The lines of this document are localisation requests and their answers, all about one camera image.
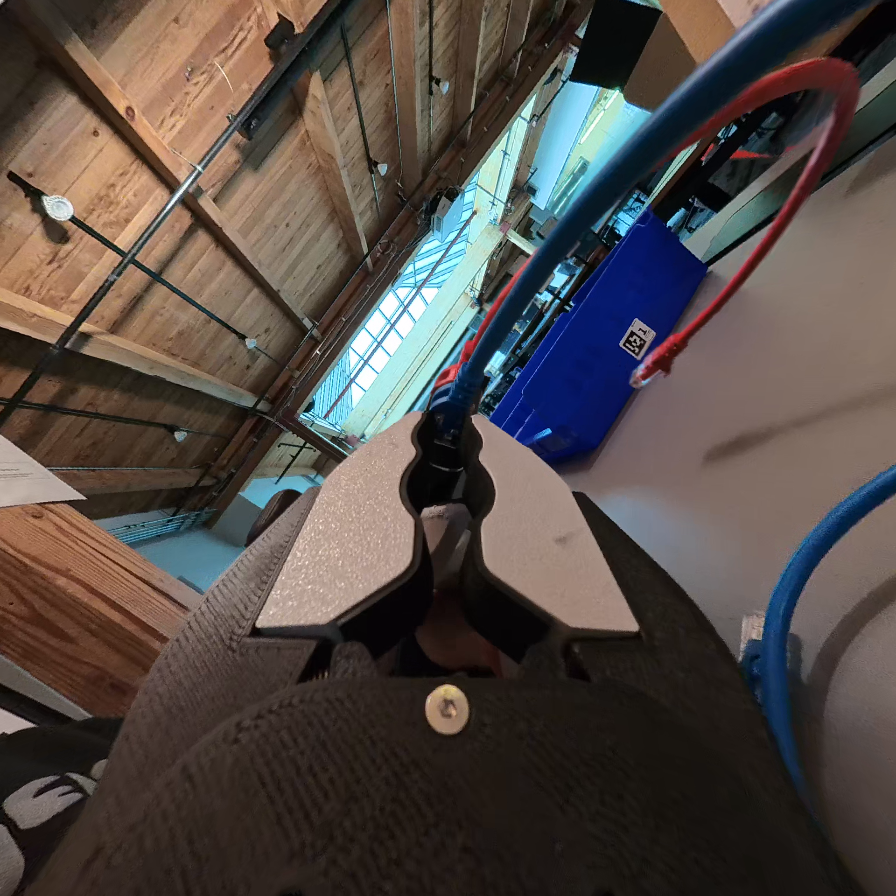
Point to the blue plastic bin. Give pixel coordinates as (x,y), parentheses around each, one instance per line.
(595,336)

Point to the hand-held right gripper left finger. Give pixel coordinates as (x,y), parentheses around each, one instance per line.
(350,553)

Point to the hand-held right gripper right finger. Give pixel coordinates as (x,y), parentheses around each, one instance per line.
(546,553)

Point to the grey desk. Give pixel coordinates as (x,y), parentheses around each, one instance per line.
(770,420)

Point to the wooden document stand with sheets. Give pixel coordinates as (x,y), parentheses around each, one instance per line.
(70,595)

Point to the black network splitter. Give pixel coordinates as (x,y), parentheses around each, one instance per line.
(444,455)

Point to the black hanging speaker box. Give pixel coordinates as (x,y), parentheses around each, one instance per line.
(616,42)

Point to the person's right hand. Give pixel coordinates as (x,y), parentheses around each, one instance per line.
(455,630)

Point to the person's black printed sweatshirt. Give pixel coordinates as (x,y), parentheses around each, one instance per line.
(28,752)

